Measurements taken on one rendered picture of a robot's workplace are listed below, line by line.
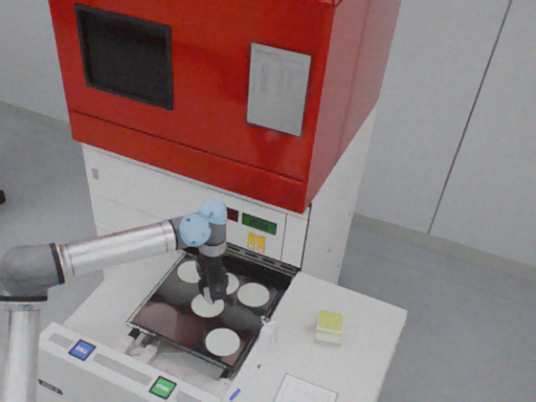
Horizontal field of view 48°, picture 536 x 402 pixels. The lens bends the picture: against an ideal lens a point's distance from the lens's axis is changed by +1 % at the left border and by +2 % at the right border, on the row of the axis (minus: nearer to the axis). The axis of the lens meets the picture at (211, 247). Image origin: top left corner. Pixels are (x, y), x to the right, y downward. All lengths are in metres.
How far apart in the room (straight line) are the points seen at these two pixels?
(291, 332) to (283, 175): 0.45
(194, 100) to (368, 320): 0.80
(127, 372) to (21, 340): 0.32
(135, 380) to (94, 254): 0.43
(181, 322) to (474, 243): 2.11
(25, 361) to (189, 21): 0.91
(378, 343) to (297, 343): 0.23
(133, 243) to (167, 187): 0.62
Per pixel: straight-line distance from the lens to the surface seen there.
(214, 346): 1.76
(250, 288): 1.92
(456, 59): 3.06
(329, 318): 1.69
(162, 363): 1.75
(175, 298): 1.89
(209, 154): 1.72
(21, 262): 1.35
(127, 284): 2.05
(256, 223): 1.85
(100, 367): 1.66
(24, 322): 1.47
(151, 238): 1.37
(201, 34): 1.57
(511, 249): 3.54
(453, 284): 3.45
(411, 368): 2.99
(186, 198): 1.94
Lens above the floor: 2.29
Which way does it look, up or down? 42 degrees down
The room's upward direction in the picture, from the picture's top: 1 degrees clockwise
